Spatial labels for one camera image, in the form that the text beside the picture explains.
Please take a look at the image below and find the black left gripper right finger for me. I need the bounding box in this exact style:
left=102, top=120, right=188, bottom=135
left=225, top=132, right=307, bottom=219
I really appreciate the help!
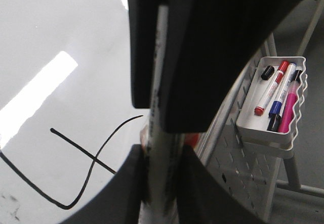
left=159, top=0, right=302, bottom=133

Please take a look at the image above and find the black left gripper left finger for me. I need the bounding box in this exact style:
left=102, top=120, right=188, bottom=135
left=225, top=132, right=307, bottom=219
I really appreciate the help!
left=128, top=0, right=165, bottom=109

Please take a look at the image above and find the white black-tip whiteboard marker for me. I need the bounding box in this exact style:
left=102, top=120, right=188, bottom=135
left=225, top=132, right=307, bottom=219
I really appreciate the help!
left=139, top=4, right=184, bottom=223

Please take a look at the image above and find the red capped whiteboard marker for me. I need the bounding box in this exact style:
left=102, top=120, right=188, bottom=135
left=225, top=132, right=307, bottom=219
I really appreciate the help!
left=254, top=60, right=289, bottom=116

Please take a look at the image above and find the blue capped whiteboard marker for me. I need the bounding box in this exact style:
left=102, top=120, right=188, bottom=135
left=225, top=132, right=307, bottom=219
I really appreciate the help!
left=268, top=62, right=297, bottom=118

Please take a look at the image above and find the white whiteboard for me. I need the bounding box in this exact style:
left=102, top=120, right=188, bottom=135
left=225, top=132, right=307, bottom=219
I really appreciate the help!
left=1, top=0, right=147, bottom=223

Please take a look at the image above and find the loose black marker cap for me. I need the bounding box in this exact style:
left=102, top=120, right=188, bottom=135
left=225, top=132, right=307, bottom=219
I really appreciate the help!
left=261, top=65, right=274, bottom=80

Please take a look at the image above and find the white wavy-edged marker tray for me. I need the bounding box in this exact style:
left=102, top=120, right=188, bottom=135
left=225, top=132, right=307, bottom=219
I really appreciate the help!
left=236, top=57, right=307, bottom=159

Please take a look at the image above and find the red magnet taped to marker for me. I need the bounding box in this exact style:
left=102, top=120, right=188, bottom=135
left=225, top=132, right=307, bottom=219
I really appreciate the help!
left=140, top=124, right=200, bottom=148

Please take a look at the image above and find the pink highlighter marker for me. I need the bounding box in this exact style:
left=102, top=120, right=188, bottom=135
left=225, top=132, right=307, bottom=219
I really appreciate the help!
left=278, top=70, right=302, bottom=133

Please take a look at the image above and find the white perforated pegboard panel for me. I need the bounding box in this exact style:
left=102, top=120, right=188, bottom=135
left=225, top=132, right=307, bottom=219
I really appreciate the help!
left=195, top=52, right=279, bottom=222

